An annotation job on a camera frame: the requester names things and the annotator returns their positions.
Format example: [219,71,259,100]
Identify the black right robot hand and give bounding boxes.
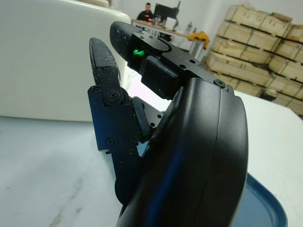
[87,21,249,227]

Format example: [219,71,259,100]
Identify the cream white two-slot toaster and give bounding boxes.
[0,0,132,122]

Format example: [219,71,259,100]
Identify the dark blue plastic tray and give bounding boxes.
[245,172,290,227]

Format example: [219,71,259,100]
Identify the yellow cloth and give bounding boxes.
[188,30,211,49]

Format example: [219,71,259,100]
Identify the wooden top workbench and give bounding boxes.
[131,18,205,57]

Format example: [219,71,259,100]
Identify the small white box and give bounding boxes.
[165,17,177,30]

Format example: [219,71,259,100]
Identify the black computer monitor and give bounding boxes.
[154,2,182,18]

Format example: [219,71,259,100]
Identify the seated person in black shirt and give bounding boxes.
[136,2,156,21]

